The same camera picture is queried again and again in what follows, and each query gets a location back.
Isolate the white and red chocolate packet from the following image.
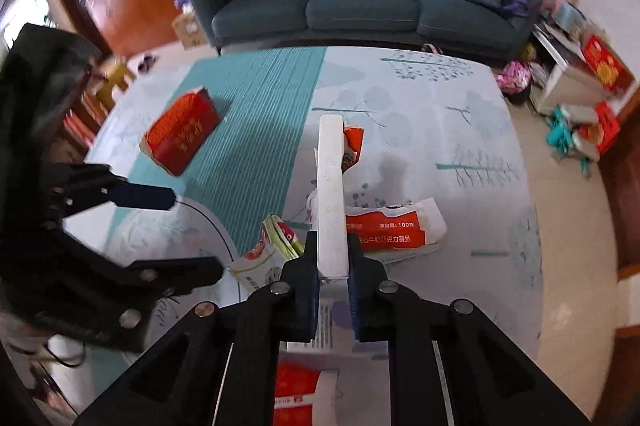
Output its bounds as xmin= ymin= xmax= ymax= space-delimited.
xmin=345 ymin=199 xmax=449 ymax=263

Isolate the leaf print tablecloth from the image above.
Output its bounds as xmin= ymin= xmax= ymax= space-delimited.
xmin=30 ymin=46 xmax=545 ymax=426

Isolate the red tissue box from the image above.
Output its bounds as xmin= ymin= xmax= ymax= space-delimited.
xmin=140 ymin=87 xmax=224 ymax=178

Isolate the white shelf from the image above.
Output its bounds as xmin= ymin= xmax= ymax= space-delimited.
xmin=529 ymin=25 xmax=618 ymax=114

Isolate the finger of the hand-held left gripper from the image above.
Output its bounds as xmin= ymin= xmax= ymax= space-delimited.
xmin=115 ymin=255 xmax=224 ymax=303
xmin=46 ymin=163 xmax=177 ymax=220

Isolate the cardboard box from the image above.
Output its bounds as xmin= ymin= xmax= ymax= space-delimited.
xmin=172 ymin=13 xmax=209 ymax=50

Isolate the yellow plastic stool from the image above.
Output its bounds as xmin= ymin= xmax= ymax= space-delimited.
xmin=96 ymin=60 xmax=137 ymax=108

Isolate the teal toy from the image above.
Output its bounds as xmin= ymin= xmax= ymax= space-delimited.
xmin=546 ymin=106 xmax=602 ymax=174

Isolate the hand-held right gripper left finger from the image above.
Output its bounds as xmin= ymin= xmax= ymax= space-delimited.
xmin=75 ymin=231 xmax=321 ymax=426

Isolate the red gold print box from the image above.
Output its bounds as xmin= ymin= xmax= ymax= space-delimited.
xmin=581 ymin=34 xmax=639 ymax=96

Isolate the pink bag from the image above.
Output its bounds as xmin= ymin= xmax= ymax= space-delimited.
xmin=495 ymin=59 xmax=549 ymax=101

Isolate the yellow and silver carton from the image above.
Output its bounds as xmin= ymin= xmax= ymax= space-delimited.
xmin=284 ymin=115 xmax=392 ymax=357

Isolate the torn red white wrapper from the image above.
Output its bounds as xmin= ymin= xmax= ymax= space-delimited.
xmin=341 ymin=125 xmax=366 ymax=173

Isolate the white green red packet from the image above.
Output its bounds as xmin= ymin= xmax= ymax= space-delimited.
xmin=229 ymin=213 xmax=307 ymax=293

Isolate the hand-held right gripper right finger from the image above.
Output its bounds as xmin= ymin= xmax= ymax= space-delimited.
xmin=346 ymin=233 xmax=591 ymax=426

